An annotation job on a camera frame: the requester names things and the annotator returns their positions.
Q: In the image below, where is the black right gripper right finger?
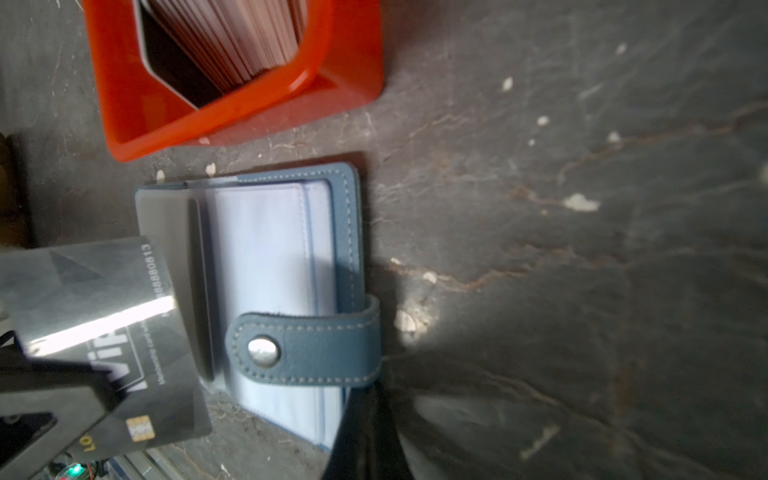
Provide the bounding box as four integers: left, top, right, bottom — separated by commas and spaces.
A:
371, 381, 414, 480

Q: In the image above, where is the red plastic tray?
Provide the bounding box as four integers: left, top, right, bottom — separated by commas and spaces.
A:
82, 1, 384, 162

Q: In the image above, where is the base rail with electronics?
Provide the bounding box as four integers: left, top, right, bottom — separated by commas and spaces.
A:
32, 450, 186, 480

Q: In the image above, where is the blue leather card holder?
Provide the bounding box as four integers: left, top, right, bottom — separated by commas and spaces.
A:
136, 162, 382, 449

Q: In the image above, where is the stack of credit cards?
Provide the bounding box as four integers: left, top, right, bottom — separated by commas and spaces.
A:
134, 0, 309, 110

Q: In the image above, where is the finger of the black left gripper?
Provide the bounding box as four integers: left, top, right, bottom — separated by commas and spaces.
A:
1, 330, 120, 479

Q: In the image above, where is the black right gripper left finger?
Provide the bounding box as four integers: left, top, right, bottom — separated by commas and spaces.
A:
322, 386, 375, 480

